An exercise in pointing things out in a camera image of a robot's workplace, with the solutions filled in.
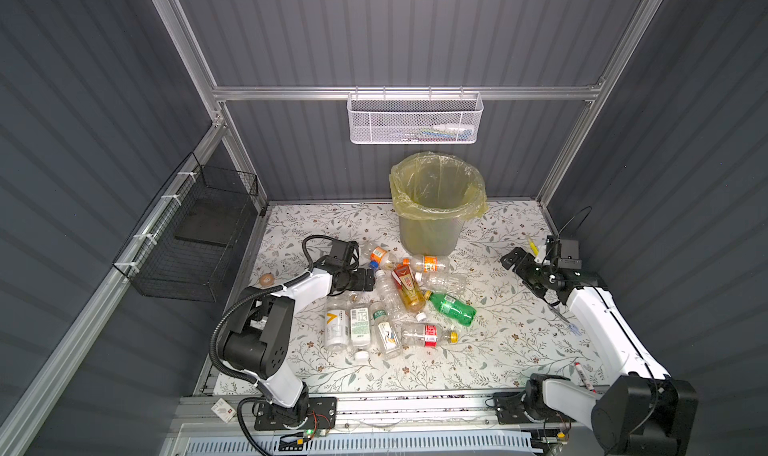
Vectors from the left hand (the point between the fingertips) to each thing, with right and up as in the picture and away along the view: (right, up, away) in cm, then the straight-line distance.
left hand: (361, 279), depth 95 cm
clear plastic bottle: (+28, -1, -1) cm, 28 cm away
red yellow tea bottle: (+16, -3, -6) cm, 17 cm away
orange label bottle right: (+22, +5, +2) cm, 23 cm away
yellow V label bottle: (-6, -11, -10) cm, 16 cm away
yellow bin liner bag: (+25, +31, +8) cm, 41 cm away
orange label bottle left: (+5, +7, +4) cm, 10 cm away
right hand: (+45, +5, -11) cm, 47 cm away
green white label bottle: (+1, -13, -11) cm, 17 cm away
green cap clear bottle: (+8, -13, -14) cm, 21 cm away
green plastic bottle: (+27, -7, -8) cm, 29 cm away
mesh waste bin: (+23, +13, -2) cm, 26 cm away
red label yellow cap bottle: (+18, -13, -14) cm, 26 cm away
